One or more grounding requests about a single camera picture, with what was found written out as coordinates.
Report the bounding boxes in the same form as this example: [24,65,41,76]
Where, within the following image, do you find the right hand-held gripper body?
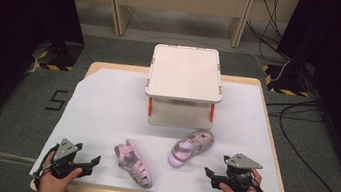
[210,149,266,192]

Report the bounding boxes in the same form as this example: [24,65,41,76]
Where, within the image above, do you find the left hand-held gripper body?
[45,136,98,184]

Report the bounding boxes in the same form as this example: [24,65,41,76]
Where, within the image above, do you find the person's left hand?
[38,160,84,192]

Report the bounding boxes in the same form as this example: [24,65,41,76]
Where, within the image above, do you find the pink sandal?
[165,125,216,174]
[109,136,160,190]

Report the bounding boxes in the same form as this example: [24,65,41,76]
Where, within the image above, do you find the black stand base striped tape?
[258,62,315,99]
[31,36,86,75]

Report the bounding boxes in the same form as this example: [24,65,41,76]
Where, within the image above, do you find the white two-tier shoe rack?
[139,40,229,136]

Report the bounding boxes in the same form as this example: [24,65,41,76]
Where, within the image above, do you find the black hanging cables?
[240,0,300,64]

